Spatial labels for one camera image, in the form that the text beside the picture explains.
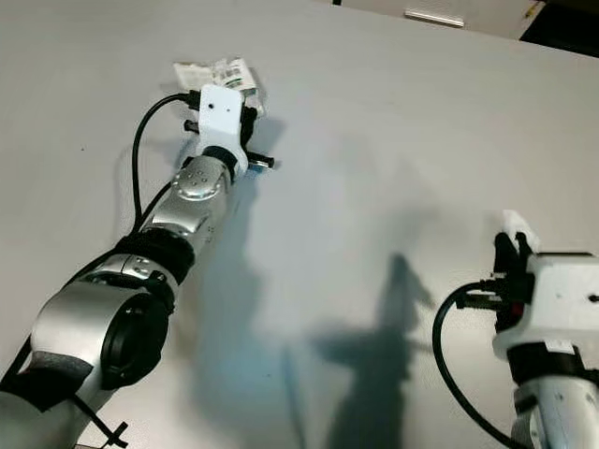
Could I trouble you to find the black furniture piece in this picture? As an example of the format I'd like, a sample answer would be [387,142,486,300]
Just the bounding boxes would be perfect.
[519,0,599,59]

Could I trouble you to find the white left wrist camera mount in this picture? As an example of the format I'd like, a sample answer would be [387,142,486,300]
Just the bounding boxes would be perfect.
[195,82,252,174]

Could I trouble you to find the white tissue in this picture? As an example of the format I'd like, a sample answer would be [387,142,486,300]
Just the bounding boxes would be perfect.
[501,210,542,255]

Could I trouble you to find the white plastic wrapper package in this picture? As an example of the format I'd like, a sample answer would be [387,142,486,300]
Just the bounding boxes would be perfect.
[173,58,265,118]

